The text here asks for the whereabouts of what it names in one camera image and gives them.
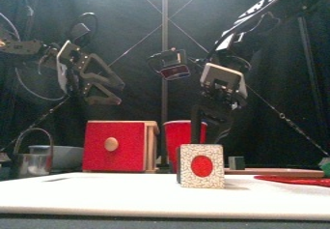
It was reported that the toy sushi roll piece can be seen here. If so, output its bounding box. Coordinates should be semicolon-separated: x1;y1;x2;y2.
227;156;245;171
174;143;227;189

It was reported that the red toy knife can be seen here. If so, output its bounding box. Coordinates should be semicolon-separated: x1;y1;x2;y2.
252;174;330;188

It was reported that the white cutting board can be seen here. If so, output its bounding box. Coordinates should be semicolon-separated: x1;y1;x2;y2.
0;171;330;222

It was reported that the red plastic cup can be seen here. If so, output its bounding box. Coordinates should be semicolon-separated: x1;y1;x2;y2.
162;120;208;173

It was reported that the red wooden drawer box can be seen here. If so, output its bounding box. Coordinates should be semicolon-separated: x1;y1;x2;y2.
81;120;161;174

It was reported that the green toy item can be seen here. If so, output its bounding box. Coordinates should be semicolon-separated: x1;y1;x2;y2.
317;157;330;179

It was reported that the vertical metal frame pole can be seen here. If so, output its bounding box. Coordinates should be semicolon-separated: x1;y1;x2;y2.
160;0;169;167

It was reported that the metal cup with handle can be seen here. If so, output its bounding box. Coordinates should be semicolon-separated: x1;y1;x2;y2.
11;127;54;179

